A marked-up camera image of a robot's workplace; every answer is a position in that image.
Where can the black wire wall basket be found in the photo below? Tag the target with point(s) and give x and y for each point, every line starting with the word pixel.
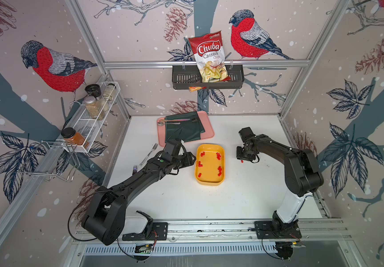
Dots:
pixel 186 77

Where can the clear spice jar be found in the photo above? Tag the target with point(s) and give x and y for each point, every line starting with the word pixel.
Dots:
pixel 109 92

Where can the small silver spoon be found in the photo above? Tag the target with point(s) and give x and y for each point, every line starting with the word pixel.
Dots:
pixel 163 123

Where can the white wire spice rack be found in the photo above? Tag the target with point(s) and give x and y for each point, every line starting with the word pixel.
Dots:
pixel 88 127

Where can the fork with white handle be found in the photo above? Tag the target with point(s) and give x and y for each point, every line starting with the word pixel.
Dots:
pixel 155 146

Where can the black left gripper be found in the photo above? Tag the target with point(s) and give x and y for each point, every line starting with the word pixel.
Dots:
pixel 188 159

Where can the orange spice jar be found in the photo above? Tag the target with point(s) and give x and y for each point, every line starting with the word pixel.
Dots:
pixel 71 136

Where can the chrome wire holder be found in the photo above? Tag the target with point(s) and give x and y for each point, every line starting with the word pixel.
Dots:
pixel 60 162

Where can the dark green cloth napkin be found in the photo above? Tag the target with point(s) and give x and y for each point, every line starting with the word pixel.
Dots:
pixel 187 131

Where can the Chuba cassava chips bag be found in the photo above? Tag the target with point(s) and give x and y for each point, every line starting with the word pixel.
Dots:
pixel 209 57

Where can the pink plastic tray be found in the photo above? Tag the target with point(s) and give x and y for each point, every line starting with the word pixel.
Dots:
pixel 204 118

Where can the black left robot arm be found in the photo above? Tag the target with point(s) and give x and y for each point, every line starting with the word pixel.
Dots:
pixel 105 217

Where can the aluminium corner frame post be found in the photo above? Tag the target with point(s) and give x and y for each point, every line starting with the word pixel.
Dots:
pixel 90 40

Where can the yellow plastic storage box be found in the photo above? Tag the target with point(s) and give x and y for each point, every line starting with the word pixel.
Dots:
pixel 210 164

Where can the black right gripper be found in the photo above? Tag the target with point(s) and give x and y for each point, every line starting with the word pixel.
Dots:
pixel 239 157

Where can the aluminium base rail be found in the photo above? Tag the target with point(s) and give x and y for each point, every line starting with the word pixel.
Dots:
pixel 242 230

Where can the silver lid spice jar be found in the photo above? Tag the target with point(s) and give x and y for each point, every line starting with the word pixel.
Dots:
pixel 94 108

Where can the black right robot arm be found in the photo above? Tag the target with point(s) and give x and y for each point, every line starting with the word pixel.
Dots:
pixel 302 177

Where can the long gold colourful spoon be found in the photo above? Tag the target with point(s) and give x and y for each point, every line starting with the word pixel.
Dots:
pixel 181 120

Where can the black lid spice jar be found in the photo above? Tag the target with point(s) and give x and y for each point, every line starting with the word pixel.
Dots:
pixel 94 90

